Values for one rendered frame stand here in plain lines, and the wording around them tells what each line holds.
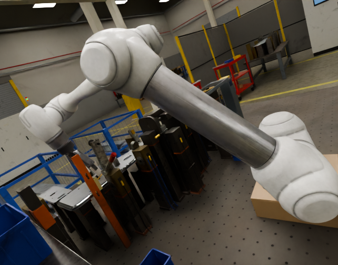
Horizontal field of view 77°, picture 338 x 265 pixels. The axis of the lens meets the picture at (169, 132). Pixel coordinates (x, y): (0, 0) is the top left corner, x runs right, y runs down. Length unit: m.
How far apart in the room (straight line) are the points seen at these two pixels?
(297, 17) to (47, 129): 8.07
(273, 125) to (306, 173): 0.22
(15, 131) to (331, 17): 10.19
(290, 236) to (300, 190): 0.33
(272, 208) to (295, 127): 0.32
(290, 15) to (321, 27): 1.25
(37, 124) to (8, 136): 7.92
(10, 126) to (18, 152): 0.93
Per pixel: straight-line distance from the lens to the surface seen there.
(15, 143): 8.96
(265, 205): 0.92
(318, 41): 7.69
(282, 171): 0.60
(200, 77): 6.41
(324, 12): 7.62
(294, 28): 8.50
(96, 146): 0.97
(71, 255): 0.70
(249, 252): 0.88
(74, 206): 1.03
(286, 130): 0.77
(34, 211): 0.89
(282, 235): 0.91
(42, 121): 1.03
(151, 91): 0.53
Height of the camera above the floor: 1.37
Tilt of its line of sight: 16 degrees down
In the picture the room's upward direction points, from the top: 24 degrees counter-clockwise
